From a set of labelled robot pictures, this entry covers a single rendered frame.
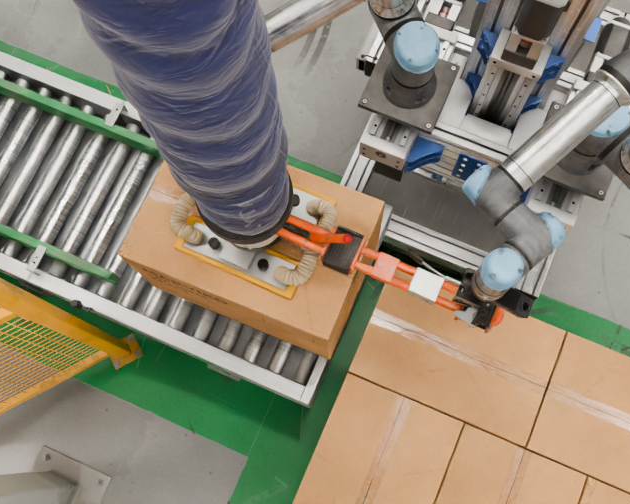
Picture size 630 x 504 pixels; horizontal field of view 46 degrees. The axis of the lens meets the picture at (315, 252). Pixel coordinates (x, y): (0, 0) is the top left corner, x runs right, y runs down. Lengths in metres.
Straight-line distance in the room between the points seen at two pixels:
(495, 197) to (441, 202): 1.40
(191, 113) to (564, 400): 1.74
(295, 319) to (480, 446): 0.82
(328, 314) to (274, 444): 1.14
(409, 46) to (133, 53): 1.10
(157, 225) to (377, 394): 0.90
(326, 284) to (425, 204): 1.07
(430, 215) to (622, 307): 0.86
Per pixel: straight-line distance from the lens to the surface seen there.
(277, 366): 2.42
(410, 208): 2.90
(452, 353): 2.45
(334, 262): 1.78
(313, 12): 1.63
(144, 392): 3.05
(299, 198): 1.94
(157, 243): 2.01
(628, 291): 3.23
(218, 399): 2.99
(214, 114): 1.10
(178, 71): 0.98
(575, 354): 2.54
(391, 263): 1.79
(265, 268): 1.89
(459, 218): 2.91
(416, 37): 1.97
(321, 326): 1.90
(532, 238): 1.52
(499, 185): 1.53
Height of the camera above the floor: 2.95
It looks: 75 degrees down
